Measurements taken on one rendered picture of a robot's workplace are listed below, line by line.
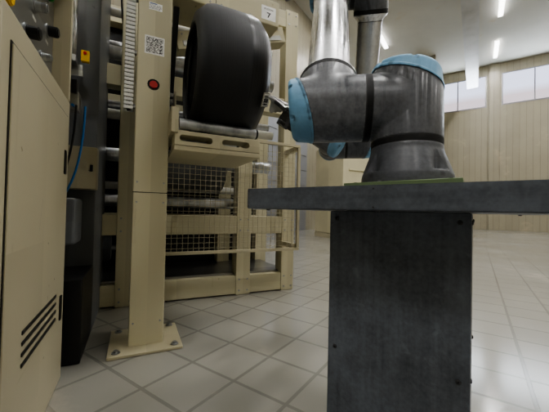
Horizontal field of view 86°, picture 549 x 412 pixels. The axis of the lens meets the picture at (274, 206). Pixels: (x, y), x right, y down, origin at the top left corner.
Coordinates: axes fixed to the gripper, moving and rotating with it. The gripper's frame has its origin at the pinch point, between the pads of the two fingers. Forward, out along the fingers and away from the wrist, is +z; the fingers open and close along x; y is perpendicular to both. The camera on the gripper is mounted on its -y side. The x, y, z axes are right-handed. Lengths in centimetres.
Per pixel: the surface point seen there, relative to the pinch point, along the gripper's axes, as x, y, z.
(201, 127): -20.1, 21.3, 13.3
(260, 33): 1.2, -17.9, 16.7
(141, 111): -30, 26, 34
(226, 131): -12.2, 19.6, 6.3
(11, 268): -99, 28, -11
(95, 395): -86, 80, -27
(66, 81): -55, 20, 43
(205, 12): -8.9, -14.6, 36.7
